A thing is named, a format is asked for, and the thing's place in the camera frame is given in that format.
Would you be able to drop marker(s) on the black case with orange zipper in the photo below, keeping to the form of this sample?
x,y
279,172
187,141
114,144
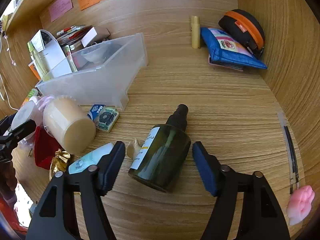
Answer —
x,y
230,21

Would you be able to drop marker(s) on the beige seashell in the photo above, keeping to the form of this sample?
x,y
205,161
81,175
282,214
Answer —
x,y
132,148

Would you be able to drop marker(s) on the red and white felt pouch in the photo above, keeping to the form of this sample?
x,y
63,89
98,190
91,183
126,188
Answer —
x,y
45,150

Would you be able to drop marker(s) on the fruit print card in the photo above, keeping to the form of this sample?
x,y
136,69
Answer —
x,y
68,53

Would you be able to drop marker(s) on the person's left forearm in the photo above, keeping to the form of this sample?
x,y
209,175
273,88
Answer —
x,y
7,217

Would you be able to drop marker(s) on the wooden desktop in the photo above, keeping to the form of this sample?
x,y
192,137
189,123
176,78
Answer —
x,y
200,100

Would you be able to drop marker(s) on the blue zipper pouch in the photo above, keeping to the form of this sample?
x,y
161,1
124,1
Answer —
x,y
217,52

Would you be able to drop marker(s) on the small blue box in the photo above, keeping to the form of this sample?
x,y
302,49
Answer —
x,y
96,111

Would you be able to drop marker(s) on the white folded leaflet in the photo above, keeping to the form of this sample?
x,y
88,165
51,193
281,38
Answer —
x,y
53,52

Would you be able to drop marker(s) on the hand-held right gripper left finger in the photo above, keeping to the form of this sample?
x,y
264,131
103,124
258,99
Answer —
x,y
110,172

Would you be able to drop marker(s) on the white cloth pouch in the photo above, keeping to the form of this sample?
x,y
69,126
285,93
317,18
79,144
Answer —
x,y
23,115

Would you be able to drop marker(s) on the glass bowl of trinkets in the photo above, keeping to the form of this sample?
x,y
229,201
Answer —
x,y
95,52

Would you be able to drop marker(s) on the clear plastic storage box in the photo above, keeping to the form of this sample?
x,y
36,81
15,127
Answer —
x,y
105,80

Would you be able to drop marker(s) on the gold ribbon bow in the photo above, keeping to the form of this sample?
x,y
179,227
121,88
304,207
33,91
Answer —
x,y
60,160

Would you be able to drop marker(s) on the green white eraser packet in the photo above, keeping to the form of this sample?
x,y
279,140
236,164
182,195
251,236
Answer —
x,y
107,118

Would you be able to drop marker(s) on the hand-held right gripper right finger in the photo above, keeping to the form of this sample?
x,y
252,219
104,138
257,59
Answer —
x,y
205,170

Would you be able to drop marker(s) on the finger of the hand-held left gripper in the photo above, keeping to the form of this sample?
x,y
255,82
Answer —
x,y
22,130

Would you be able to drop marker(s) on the small white box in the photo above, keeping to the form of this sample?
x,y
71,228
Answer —
x,y
90,36

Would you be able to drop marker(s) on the dark green spray bottle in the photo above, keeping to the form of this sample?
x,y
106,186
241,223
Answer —
x,y
162,155

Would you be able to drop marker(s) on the clear pen refill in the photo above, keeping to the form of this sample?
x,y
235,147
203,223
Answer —
x,y
291,150

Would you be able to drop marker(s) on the beige cylindrical jar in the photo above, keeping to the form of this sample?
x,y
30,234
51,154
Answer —
x,y
67,122

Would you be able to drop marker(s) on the pink flat case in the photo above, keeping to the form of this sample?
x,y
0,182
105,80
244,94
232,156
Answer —
x,y
220,65

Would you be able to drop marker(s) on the pink sticky note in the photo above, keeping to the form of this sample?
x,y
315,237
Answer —
x,y
61,6

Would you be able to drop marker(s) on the yellow-green spray bottle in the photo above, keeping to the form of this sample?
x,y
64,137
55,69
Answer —
x,y
37,60

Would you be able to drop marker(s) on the stack of booklets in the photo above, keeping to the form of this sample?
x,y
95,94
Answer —
x,y
70,33

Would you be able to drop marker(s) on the pink paw squishy toy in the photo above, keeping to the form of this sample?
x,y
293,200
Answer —
x,y
300,205

